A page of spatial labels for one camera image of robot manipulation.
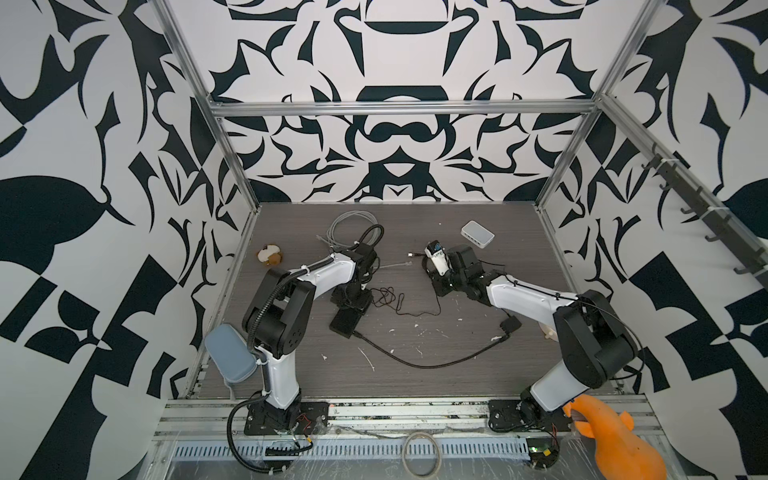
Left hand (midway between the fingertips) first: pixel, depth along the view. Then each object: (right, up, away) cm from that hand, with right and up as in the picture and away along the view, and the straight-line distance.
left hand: (355, 301), depth 92 cm
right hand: (+24, +9, 0) cm, 26 cm away
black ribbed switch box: (-3, -5, -4) cm, 7 cm away
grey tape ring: (+22, -31, -19) cm, 43 cm away
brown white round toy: (-30, +14, +10) cm, 34 cm away
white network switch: (+42, +20, +17) cm, 50 cm away
